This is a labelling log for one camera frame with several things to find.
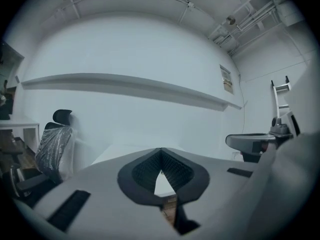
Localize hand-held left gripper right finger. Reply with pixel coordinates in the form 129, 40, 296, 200
159, 147, 263, 240

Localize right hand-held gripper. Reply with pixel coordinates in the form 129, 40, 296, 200
225, 110, 302, 157

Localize white ceiling pipes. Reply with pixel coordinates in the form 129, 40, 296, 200
207, 0, 286, 55

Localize plastic-wrapped black office chair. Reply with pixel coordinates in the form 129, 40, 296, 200
34, 108, 79, 185

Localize white office desk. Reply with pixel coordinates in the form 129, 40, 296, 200
0, 120, 41, 150

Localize aluminium ladder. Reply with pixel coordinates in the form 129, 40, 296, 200
269, 75, 292, 121

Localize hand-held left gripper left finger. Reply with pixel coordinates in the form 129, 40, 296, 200
32, 147, 182, 240

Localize black wall cable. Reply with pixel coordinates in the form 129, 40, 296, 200
238, 67, 249, 135

